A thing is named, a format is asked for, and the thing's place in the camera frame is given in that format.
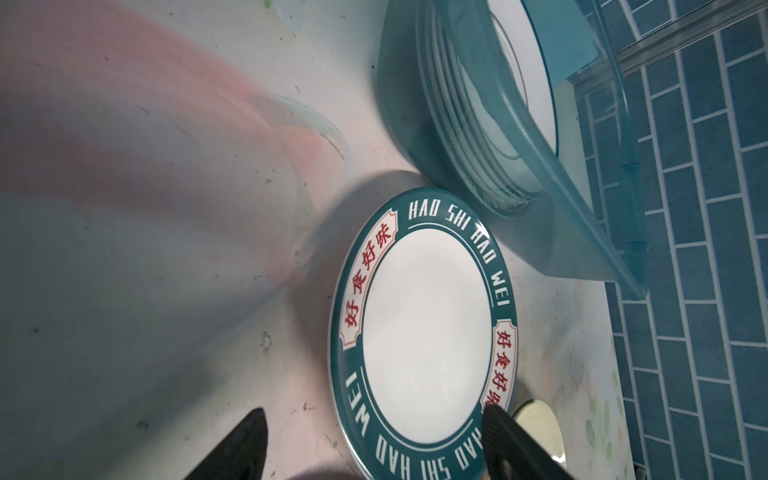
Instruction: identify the green rim HAO SHI plate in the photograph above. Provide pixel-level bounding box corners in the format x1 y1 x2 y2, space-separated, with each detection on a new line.
329 187 518 479

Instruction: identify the white plate quatrefoil line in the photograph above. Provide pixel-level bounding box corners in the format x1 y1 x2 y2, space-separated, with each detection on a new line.
488 0 558 152

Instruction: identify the cream plate black flower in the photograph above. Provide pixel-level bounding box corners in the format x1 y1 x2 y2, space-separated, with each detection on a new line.
514 399 567 468

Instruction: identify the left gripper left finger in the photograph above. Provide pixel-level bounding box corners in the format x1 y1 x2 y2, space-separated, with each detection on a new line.
186 408 268 480

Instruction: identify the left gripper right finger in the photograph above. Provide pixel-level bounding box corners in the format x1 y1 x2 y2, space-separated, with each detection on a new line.
481 404 574 480

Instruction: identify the translucent teal plastic bin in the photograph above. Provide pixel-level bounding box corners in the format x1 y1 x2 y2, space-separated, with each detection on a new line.
376 1 649 300

